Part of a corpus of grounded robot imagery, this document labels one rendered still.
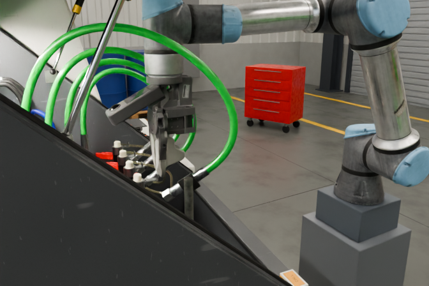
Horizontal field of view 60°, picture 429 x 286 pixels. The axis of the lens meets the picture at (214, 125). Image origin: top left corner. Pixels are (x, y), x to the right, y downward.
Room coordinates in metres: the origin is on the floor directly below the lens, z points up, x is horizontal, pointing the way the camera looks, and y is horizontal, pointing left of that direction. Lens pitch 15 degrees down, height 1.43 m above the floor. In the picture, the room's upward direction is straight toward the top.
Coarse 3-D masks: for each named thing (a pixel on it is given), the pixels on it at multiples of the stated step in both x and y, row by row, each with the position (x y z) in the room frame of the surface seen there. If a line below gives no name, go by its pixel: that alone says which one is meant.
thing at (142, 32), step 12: (96, 24) 0.62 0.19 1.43; (120, 24) 0.62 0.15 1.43; (60, 36) 0.62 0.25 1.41; (72, 36) 0.62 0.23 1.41; (144, 36) 0.62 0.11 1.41; (156, 36) 0.62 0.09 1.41; (48, 48) 0.62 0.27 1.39; (180, 48) 0.62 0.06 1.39; (48, 60) 0.63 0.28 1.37; (192, 60) 0.62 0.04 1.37; (36, 72) 0.62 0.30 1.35; (204, 72) 0.62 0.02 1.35; (216, 84) 0.62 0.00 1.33; (24, 96) 0.62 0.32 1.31; (228, 96) 0.62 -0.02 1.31; (24, 108) 0.62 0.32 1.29; (228, 108) 0.62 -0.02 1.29; (228, 144) 0.62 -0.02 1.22
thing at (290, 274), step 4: (288, 272) 0.62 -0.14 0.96; (292, 272) 0.62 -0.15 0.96; (280, 276) 0.62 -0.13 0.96; (288, 276) 0.61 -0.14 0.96; (292, 276) 0.61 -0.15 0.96; (296, 276) 0.61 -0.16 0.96; (292, 280) 0.60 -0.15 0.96; (296, 280) 0.60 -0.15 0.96; (300, 280) 0.60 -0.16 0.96; (296, 284) 0.59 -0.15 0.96; (300, 284) 0.59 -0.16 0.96; (304, 284) 0.59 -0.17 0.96
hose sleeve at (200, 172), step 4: (200, 168) 0.62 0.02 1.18; (204, 168) 0.62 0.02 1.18; (196, 172) 0.62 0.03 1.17; (200, 172) 0.62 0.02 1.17; (204, 172) 0.61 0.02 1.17; (208, 172) 0.62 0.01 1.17; (196, 176) 0.61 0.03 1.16; (200, 176) 0.61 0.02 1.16; (204, 176) 0.62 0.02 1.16; (200, 180) 0.62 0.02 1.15; (176, 184) 0.62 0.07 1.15; (172, 188) 0.62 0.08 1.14; (176, 188) 0.62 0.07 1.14; (180, 188) 0.61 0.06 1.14; (172, 192) 0.62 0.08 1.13; (176, 192) 0.62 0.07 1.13; (180, 192) 0.62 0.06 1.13
